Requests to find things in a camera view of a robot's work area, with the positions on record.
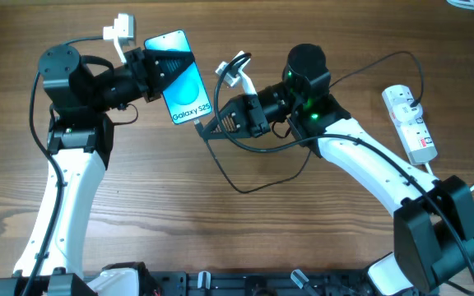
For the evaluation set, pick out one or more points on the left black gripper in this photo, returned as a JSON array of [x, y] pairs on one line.
[[137, 60]]

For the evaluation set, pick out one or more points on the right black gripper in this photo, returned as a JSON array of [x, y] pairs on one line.
[[248, 116]]

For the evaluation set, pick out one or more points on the blue Galaxy smartphone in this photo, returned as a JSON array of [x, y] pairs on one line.
[[186, 98]]

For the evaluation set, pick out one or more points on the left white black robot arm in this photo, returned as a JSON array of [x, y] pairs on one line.
[[83, 89]]

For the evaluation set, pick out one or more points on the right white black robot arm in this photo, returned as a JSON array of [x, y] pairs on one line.
[[433, 219]]

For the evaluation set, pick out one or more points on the white charger plug adapter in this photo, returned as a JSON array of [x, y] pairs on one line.
[[404, 113]]

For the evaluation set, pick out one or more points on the white power strip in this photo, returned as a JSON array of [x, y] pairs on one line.
[[414, 135]]

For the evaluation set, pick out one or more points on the black mounting rail base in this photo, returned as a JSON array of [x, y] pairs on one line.
[[328, 283]]

